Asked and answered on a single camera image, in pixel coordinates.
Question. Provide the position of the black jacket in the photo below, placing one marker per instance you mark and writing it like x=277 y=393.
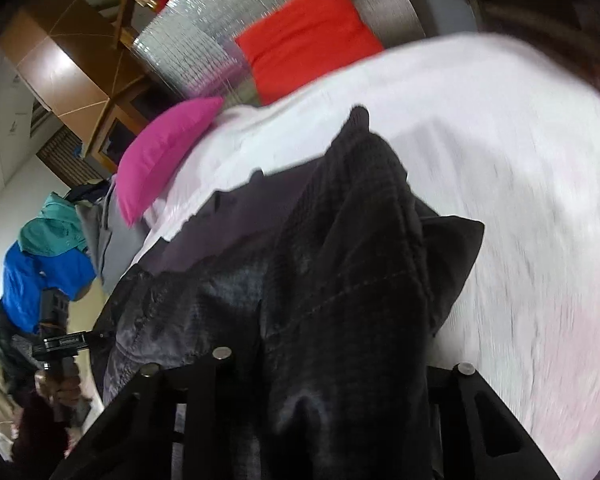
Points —
x=330 y=270

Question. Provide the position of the wooden slatted panel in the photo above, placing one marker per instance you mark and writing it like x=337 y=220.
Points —
x=65 y=160

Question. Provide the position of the white bed sheet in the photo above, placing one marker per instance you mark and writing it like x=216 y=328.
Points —
x=505 y=150

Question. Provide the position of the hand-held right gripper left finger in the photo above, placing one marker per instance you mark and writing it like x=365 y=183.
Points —
x=205 y=395

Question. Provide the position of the blue garment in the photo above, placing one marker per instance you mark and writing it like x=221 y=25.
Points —
x=35 y=285

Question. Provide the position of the teal garment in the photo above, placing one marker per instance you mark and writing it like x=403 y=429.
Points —
x=55 y=230

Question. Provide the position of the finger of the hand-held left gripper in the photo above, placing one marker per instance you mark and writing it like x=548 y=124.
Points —
x=99 y=335

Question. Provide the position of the pink pillow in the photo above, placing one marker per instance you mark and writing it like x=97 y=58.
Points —
x=165 y=150

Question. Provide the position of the dark plaid garment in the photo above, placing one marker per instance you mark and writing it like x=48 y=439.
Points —
x=12 y=355

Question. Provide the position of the wooden cabinet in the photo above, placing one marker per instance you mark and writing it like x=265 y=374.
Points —
x=70 y=75

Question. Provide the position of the person's left hand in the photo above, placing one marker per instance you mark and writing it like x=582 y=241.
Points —
x=70 y=385

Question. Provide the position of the person's left forearm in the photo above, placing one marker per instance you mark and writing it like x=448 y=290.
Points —
x=40 y=430

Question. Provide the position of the dark wooden shelf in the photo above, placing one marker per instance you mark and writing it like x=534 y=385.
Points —
x=530 y=0

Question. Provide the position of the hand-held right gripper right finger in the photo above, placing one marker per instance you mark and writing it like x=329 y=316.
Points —
x=475 y=410

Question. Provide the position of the red pillow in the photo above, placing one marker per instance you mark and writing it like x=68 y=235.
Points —
x=305 y=35

